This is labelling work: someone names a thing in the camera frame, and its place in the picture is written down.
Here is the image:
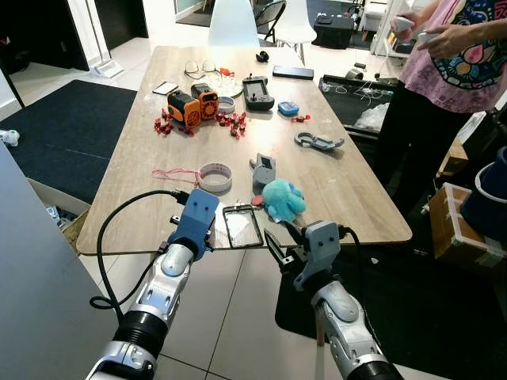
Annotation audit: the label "person's left hand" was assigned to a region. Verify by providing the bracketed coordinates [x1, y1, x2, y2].
[415, 24, 477, 59]

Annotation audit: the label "person's right hand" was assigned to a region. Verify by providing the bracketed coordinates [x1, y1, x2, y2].
[395, 6, 433, 34]

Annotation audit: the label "clear black-framed card holder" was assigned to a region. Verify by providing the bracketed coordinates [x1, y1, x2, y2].
[223, 203, 265, 249]

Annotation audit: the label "teal plush toy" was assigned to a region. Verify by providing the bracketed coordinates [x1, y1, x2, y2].
[261, 179, 307, 223]

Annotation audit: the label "large white tape roll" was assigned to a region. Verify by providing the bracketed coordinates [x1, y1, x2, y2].
[197, 162, 234, 196]

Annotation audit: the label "small grey gadget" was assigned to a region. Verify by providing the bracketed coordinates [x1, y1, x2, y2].
[250, 153, 277, 196]

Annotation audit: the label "light wooden table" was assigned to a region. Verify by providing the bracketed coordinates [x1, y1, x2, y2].
[77, 45, 414, 257]

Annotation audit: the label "pile of red connectors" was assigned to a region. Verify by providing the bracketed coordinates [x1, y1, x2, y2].
[154, 110, 196, 138]
[215, 111, 249, 140]

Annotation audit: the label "small blue case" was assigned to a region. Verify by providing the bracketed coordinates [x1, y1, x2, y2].
[276, 101, 301, 118]

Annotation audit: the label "orange and black device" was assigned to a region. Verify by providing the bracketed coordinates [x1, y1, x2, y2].
[190, 82, 220, 122]
[166, 89, 204, 130]

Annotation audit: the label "small grey tape roll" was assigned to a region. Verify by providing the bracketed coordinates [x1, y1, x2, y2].
[216, 96, 237, 116]

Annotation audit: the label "black floor mat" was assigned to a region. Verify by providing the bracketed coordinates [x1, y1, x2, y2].
[275, 252, 507, 380]

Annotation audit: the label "black open crate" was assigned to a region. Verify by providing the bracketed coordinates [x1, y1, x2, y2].
[318, 74, 398, 134]

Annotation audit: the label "black handheld device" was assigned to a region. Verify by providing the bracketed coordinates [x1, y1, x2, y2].
[241, 74, 276, 112]

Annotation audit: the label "open cardboard box with parts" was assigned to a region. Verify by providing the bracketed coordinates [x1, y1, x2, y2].
[27, 177, 93, 248]

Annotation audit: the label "taped wooden box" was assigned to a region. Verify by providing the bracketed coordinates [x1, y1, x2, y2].
[427, 181, 507, 272]

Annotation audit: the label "white round plate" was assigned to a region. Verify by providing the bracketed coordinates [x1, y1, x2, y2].
[207, 72, 245, 99]

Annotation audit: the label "white card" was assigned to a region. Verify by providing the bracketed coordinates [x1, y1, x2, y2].
[151, 81, 181, 97]

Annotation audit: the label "black phone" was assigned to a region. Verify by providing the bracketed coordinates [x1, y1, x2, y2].
[272, 65, 315, 82]

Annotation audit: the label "person in pink shirt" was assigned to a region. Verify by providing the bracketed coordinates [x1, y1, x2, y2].
[371, 0, 507, 216]

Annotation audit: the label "eyeglasses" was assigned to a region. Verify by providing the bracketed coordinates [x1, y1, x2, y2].
[184, 59, 219, 78]

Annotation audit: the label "grey panel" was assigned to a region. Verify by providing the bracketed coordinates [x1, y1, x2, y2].
[0, 142, 121, 380]

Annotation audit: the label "dark blue rug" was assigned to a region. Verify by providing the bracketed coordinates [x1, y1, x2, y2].
[0, 79, 138, 206]

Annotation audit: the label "dark blue bucket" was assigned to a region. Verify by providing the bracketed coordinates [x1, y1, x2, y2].
[461, 161, 507, 243]

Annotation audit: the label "white floor stand base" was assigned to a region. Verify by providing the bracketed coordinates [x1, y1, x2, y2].
[93, 59, 126, 79]

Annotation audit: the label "black equipment case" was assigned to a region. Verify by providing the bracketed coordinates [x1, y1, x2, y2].
[312, 13, 356, 49]

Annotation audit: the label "white shell chair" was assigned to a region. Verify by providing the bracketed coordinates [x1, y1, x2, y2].
[273, 0, 318, 67]
[207, 0, 261, 48]

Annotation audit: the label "black chair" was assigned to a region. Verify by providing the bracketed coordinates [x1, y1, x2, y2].
[253, 0, 288, 44]

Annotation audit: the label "small white toy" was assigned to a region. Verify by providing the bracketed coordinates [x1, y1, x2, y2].
[0, 128, 21, 148]

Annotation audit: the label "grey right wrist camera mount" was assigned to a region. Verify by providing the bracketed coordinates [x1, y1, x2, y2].
[297, 220, 344, 287]

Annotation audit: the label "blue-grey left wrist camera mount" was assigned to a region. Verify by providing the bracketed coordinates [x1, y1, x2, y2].
[172, 188, 222, 256]

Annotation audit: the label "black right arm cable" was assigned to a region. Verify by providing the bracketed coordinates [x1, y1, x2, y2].
[339, 226, 367, 295]

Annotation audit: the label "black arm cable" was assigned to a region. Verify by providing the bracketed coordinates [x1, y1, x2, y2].
[89, 189, 192, 311]
[339, 226, 367, 295]

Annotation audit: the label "pink cord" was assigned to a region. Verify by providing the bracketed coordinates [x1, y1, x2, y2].
[151, 167, 201, 188]

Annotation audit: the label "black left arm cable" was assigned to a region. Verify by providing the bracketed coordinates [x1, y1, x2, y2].
[89, 189, 192, 311]

